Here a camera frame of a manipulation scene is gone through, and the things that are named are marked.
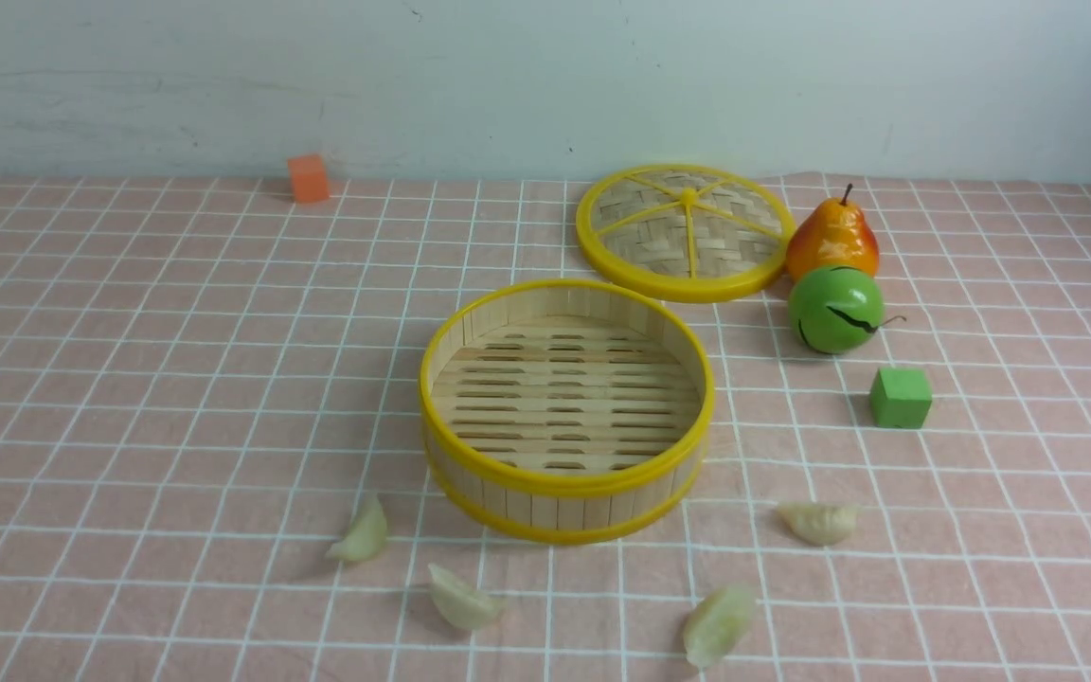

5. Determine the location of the orange yellow toy pear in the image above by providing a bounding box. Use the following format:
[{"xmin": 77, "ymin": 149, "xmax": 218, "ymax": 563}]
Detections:
[{"xmin": 786, "ymin": 183, "xmax": 882, "ymax": 282}]

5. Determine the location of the green toy watermelon ball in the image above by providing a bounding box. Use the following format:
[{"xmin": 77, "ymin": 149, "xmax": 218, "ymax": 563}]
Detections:
[{"xmin": 787, "ymin": 266, "xmax": 906, "ymax": 355}]

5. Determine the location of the pink checkered tablecloth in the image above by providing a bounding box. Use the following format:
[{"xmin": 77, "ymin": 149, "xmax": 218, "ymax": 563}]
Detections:
[{"xmin": 0, "ymin": 172, "xmax": 1091, "ymax": 681}]

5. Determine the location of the pale dumpling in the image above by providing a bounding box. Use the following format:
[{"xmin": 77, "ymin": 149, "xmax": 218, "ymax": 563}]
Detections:
[
  {"xmin": 428, "ymin": 563, "xmax": 507, "ymax": 632},
  {"xmin": 681, "ymin": 583, "xmax": 758, "ymax": 669},
  {"xmin": 325, "ymin": 495, "xmax": 389, "ymax": 565},
  {"xmin": 776, "ymin": 501, "xmax": 860, "ymax": 547}
]

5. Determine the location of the green foam cube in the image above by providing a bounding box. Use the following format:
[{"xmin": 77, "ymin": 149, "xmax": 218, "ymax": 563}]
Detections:
[{"xmin": 870, "ymin": 367, "xmax": 934, "ymax": 430}]

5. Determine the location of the yellow woven steamer lid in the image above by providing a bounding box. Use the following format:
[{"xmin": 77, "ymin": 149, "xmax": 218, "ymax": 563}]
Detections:
[{"xmin": 573, "ymin": 164, "xmax": 796, "ymax": 306}]

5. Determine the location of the yellow rimmed bamboo steamer tray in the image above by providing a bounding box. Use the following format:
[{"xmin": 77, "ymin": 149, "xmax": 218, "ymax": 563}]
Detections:
[{"xmin": 419, "ymin": 279, "xmax": 716, "ymax": 545}]

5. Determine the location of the orange foam cube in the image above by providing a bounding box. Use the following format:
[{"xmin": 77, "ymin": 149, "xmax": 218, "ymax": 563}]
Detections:
[{"xmin": 286, "ymin": 153, "xmax": 331, "ymax": 204}]

